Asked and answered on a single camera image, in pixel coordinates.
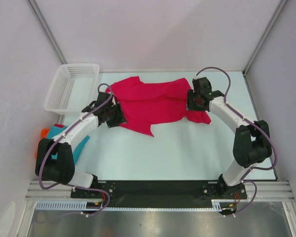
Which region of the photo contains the pink t shirt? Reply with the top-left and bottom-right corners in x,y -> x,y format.
111,76 -> 211,136

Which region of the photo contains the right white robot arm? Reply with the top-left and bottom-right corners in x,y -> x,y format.
186,77 -> 272,198

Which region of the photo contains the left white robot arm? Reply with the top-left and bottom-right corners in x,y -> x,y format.
35,92 -> 126,198

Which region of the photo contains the white plastic basket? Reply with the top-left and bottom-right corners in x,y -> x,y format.
43,63 -> 100,115

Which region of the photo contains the teal t shirt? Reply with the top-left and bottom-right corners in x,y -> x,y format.
47,124 -> 90,164

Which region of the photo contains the orange t shirt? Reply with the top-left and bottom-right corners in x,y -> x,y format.
36,128 -> 50,161

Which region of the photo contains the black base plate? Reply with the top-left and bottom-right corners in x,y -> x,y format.
71,179 -> 247,209

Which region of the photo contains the white cable duct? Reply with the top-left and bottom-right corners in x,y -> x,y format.
36,200 -> 235,212

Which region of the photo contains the aluminium frame rail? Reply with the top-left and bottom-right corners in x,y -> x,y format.
25,181 -> 295,201

